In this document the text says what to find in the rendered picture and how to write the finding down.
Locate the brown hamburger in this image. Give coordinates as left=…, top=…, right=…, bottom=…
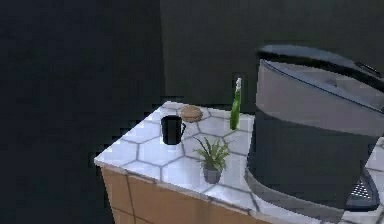
left=179, top=105, right=204, bottom=123

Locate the black mug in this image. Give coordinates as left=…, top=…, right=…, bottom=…
left=160, top=115, right=187, bottom=146

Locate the green bottle with white cap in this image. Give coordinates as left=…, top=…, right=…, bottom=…
left=229, top=77, right=243, bottom=131

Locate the green house plant grey pot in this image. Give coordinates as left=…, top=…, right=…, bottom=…
left=193, top=136, right=231, bottom=185

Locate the brown cupboard with tiled top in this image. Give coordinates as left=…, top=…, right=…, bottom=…
left=93, top=101, right=384, bottom=224

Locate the grey and black coffee machine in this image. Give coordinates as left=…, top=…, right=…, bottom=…
left=244, top=44, right=384, bottom=223

